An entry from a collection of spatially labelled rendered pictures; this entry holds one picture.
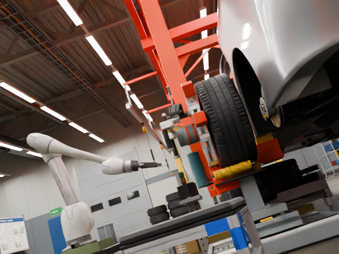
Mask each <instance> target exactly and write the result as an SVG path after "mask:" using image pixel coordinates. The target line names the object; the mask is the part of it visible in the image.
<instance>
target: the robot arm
mask: <svg viewBox="0 0 339 254"><path fill-rule="evenodd" d="M26 141H27V144H28V145H29V146H31V147H32V148H34V149H35V150H37V151H38V152H39V154H40V155H41V156H42V158H43V159H44V161H45V162H46V163H48V165H49V167H50V169H51V172H52V174H53V176H54V179H55V181H56V183H57V185H58V188H59V190H60V192H61V194H62V197H63V199H64V201H65V204H66V207H64V208H63V210H62V213H61V224H62V229H63V234H64V237H65V240H66V245H67V248H65V249H64V250H62V253H64V252H67V251H70V250H73V249H76V248H79V247H82V246H85V245H88V244H91V243H94V242H97V239H92V238H91V235H90V231H91V230H92V228H93V227H94V223H95V219H94V216H93V215H92V213H91V212H90V210H89V208H88V206H87V205H86V203H84V202H81V201H80V199H79V197H78V194H77V192H76V190H75V188H74V186H73V183H72V181H71V179H70V177H69V174H68V172H67V170H66V168H65V166H64V163H63V161H62V159H61V157H62V155H67V156H71V157H75V158H79V159H83V160H88V161H92V162H96V163H100V164H101V170H102V173H104V174H109V175H117V174H121V173H131V172H132V171H138V168H141V169H145V168H153V167H167V162H140V163H138V161H137V160H133V161H132V160H124V159H121V158H118V157H113V156H112V157H111V158H106V157H102V156H99V155H95V154H92V153H88V152H85V151H81V150H78V149H75V148H72V147H69V146H67V145H65V144H63V143H61V142H59V141H57V140H56V139H53V138H52V137H49V136H47V135H43V134H39V133H31V134H29V135H28V137H27V140H26Z"/></svg>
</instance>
